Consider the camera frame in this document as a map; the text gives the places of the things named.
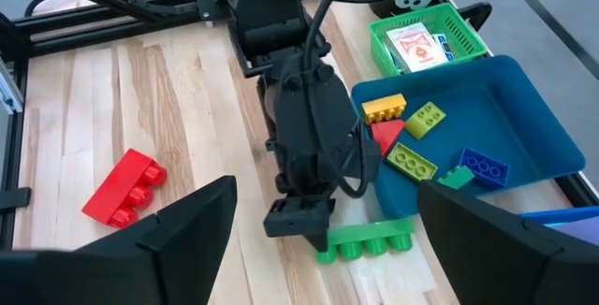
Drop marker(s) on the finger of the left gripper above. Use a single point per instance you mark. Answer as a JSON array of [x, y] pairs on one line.
[[318, 242]]

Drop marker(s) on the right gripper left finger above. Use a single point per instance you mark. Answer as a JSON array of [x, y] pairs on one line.
[[140, 272]]

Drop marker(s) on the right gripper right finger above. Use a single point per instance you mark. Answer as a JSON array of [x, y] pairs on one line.
[[505, 267]]

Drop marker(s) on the long green building block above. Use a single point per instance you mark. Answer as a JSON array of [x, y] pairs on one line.
[[369, 232]]

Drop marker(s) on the large red building block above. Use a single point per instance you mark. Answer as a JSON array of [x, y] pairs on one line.
[[117, 188]]

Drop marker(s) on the blue building block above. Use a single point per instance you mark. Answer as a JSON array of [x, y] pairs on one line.
[[484, 167]]

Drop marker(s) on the green eight-stud building block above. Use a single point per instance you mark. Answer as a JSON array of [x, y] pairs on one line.
[[456, 177]]

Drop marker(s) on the red wedge block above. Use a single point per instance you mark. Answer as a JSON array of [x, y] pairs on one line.
[[387, 135]]

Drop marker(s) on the lime green building block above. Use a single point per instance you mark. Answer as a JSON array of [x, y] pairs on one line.
[[425, 120], [412, 161]]

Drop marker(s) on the yellow building block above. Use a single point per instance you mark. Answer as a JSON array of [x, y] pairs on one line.
[[384, 107]]

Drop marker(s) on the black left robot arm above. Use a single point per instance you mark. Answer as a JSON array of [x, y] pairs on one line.
[[304, 108]]

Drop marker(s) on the blue plastic basket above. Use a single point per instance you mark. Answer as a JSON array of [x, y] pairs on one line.
[[561, 214]]

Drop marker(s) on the dark teal plastic tray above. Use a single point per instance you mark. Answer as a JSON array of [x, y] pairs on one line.
[[515, 108]]

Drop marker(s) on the green plastic basket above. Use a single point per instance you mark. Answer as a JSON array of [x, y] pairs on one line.
[[468, 43]]

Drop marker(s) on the black curved frame bracket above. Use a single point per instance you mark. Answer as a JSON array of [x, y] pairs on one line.
[[475, 12]]

